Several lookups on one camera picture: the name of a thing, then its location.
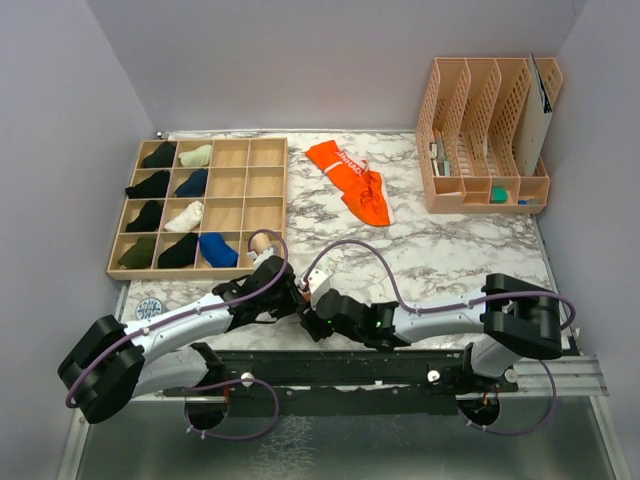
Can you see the blue white round tin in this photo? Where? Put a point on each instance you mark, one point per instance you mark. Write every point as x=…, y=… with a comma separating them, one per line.
x=149, y=308

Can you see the green object in rack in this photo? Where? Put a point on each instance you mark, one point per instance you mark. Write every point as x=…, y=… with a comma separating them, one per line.
x=499, y=196

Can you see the black rolled underwear bottom row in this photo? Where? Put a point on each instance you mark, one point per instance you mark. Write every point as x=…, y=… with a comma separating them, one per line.
x=182, y=254

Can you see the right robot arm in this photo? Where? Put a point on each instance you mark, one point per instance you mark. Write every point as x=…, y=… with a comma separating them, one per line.
x=515, y=320

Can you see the black rolled underwear second row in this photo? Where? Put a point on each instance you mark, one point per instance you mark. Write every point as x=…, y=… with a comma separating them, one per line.
x=152, y=187

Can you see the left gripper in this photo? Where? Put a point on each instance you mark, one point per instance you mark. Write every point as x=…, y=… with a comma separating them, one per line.
x=294, y=299

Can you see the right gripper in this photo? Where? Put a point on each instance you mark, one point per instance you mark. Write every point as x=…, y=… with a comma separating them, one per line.
x=309, y=318

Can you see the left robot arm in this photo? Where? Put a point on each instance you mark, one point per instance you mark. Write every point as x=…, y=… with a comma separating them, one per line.
x=115, y=362

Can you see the dark green rolled underwear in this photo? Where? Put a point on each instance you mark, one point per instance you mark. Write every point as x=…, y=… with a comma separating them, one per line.
x=138, y=256

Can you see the white board in rack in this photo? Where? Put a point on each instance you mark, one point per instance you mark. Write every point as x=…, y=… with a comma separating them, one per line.
x=534, y=122

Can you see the wooden compartment organizer tray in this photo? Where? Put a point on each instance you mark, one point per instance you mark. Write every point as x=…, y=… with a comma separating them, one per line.
x=246, y=191

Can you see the beige rolled underwear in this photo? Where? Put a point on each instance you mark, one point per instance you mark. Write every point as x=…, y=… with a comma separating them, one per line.
x=260, y=243

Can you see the aluminium extrusion rail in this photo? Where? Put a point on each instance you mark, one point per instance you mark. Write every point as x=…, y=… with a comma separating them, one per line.
x=565, y=375

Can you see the bright orange underwear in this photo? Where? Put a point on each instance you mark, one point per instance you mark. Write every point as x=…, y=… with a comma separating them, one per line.
x=363, y=190

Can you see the blue rolled underwear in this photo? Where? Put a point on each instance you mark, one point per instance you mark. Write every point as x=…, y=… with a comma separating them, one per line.
x=216, y=252

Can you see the pink plastic file rack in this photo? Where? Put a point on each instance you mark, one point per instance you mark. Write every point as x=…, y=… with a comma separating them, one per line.
x=465, y=135

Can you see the black rolled underwear top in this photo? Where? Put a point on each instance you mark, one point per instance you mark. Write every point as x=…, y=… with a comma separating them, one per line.
x=161, y=157

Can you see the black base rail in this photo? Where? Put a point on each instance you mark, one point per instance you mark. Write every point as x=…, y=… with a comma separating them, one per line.
x=262, y=399

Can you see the black rolled underwear third row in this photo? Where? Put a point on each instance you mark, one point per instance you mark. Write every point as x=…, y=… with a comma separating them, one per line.
x=148, y=218

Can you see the navy rolled underwear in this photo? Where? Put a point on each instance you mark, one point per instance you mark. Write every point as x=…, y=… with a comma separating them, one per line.
x=194, y=185

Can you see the white rolled underwear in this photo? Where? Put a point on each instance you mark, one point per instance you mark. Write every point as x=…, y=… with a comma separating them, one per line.
x=187, y=219

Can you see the light green rolled underwear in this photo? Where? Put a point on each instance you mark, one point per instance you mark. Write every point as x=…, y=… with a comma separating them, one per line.
x=198, y=157

